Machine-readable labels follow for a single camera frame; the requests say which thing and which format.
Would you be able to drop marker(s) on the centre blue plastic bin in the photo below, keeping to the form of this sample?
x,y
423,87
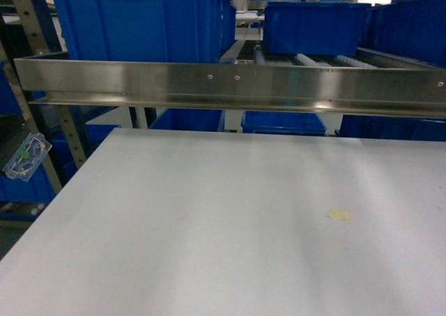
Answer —
x,y
328,28

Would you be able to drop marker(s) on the blue plastic bin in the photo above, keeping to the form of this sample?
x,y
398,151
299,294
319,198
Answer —
x,y
407,28
177,31
328,28

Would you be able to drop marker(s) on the left blue plastic bin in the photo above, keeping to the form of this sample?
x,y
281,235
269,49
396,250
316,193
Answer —
x,y
177,31

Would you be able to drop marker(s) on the clear plastic part holder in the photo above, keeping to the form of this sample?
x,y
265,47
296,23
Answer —
x,y
24,161

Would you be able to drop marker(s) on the right blue plastic bin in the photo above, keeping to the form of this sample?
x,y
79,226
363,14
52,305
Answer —
x,y
407,28

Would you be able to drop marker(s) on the stainless steel shelf front rail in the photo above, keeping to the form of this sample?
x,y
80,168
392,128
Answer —
x,y
341,90

